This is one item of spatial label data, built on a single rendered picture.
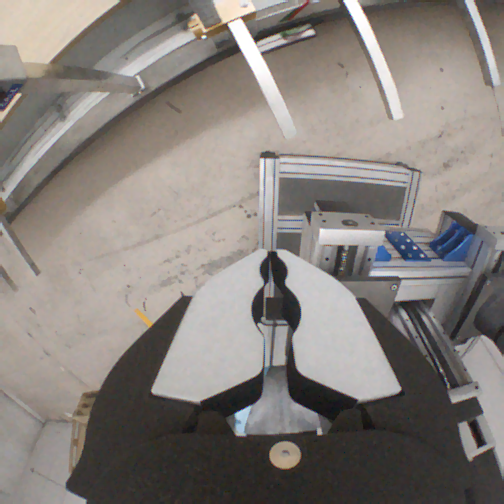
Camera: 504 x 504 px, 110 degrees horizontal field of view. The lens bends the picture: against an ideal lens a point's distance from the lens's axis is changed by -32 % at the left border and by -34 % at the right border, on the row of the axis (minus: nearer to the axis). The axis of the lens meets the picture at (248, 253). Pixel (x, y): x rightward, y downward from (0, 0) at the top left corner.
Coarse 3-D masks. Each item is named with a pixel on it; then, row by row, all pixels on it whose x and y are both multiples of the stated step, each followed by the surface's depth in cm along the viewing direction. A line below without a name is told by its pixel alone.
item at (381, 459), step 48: (336, 432) 4; (384, 432) 4; (96, 480) 3; (144, 480) 3; (192, 480) 3; (240, 480) 3; (288, 480) 3; (336, 480) 3; (384, 480) 3; (432, 480) 3
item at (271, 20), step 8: (328, 0) 39; (336, 0) 39; (288, 8) 40; (304, 8) 41; (312, 8) 42; (320, 8) 43; (328, 8) 44; (264, 16) 41; (272, 16) 42; (280, 16) 43; (296, 16) 46; (304, 16) 47; (256, 24) 45; (264, 24) 46; (272, 24) 48
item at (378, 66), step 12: (348, 0) 34; (348, 12) 36; (360, 12) 35; (360, 24) 36; (360, 36) 38; (372, 36) 37; (372, 48) 39; (372, 60) 40; (384, 60) 40; (372, 72) 44; (384, 72) 41; (384, 84) 43; (384, 96) 45; (396, 96) 44; (396, 108) 45
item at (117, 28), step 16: (144, 0) 41; (160, 0) 44; (176, 0) 47; (112, 16) 41; (128, 16) 44; (144, 16) 49; (160, 16) 53; (96, 32) 43; (112, 32) 48; (128, 32) 53; (80, 48) 46; (96, 48) 51; (112, 48) 57; (64, 64) 48; (80, 64) 54; (32, 96) 51; (48, 96) 59; (16, 112) 52; (32, 112) 60; (16, 128) 60; (0, 144) 60; (16, 144) 71; (0, 160) 70
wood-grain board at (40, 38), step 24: (0, 0) 23; (24, 0) 25; (48, 0) 28; (72, 0) 29; (96, 0) 30; (120, 0) 31; (0, 24) 27; (24, 24) 30; (48, 24) 31; (72, 24) 33; (96, 24) 35; (24, 48) 33; (48, 48) 35; (24, 96) 42; (0, 120) 42
